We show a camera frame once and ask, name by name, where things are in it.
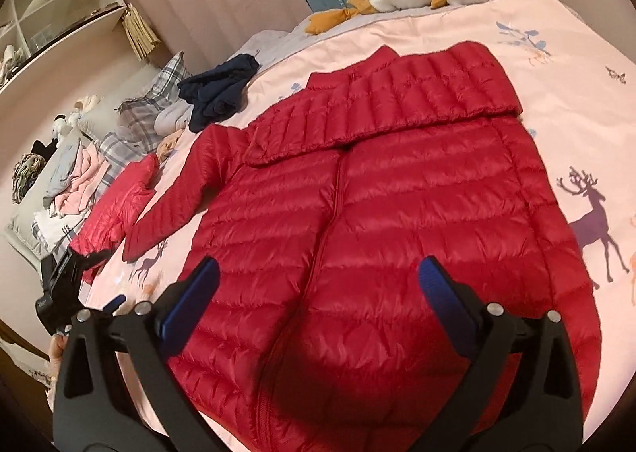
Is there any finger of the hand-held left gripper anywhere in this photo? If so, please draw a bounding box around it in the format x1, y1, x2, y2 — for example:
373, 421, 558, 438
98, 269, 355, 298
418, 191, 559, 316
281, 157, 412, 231
101, 294, 128, 317
71, 247, 113, 272

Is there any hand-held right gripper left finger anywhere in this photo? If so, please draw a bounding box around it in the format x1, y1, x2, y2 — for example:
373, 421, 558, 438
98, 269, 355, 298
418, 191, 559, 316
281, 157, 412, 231
52, 256, 234, 452

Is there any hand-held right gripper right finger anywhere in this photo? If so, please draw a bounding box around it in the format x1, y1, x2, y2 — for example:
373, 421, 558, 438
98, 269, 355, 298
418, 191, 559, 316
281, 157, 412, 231
417, 256, 584, 452

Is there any small red down jacket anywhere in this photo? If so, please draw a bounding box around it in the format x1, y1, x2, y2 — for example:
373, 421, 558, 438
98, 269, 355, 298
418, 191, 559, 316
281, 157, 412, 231
67, 153, 161, 284

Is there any large red down jacket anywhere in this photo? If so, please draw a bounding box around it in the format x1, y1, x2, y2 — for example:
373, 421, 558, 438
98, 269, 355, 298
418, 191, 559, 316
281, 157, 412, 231
122, 41, 604, 452

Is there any pink clothes pile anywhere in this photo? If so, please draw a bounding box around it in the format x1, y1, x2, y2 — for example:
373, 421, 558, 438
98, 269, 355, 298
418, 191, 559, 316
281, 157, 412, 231
50, 141, 110, 219

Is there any person's left hand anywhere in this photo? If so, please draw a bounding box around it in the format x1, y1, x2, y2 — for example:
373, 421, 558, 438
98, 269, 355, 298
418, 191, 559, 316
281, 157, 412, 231
48, 335, 69, 367

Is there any white cloth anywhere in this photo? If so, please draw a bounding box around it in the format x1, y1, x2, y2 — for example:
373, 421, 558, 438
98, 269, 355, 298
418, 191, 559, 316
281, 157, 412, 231
32, 211, 90, 249

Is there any light blue garment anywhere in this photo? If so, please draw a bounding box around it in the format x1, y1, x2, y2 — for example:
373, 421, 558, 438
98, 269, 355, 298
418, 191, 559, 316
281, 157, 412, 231
42, 139, 85, 207

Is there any plaid pillow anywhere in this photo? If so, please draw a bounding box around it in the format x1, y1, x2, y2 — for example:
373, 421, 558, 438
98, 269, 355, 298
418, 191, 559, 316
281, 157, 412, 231
94, 131, 135, 185
116, 51, 193, 155

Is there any peach cloth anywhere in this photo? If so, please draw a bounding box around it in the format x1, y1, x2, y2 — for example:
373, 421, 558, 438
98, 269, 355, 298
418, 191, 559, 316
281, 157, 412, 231
155, 129, 186, 160

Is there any beige pillow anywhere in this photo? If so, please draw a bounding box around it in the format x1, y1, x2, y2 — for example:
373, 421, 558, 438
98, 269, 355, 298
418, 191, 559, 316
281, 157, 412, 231
77, 107, 125, 140

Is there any small cream plush toy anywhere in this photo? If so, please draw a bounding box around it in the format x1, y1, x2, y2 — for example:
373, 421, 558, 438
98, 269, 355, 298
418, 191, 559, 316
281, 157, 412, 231
72, 93, 103, 115

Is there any grey rolled garment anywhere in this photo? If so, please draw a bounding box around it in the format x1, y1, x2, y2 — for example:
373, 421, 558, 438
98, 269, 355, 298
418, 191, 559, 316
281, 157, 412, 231
153, 99, 196, 135

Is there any navy blue garment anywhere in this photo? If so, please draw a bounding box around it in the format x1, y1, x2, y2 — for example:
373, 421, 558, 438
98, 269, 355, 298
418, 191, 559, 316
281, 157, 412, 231
177, 54, 262, 132

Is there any beige tassel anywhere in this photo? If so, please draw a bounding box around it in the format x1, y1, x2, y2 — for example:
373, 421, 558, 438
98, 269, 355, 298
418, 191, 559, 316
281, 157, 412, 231
122, 5, 162, 60

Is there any pink printed duvet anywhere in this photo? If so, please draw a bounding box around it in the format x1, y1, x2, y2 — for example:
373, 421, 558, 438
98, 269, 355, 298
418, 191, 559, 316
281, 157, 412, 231
47, 0, 636, 452

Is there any grey bed sheet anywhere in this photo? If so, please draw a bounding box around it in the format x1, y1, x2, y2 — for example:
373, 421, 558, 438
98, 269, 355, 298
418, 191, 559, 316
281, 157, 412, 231
229, 0, 582, 66

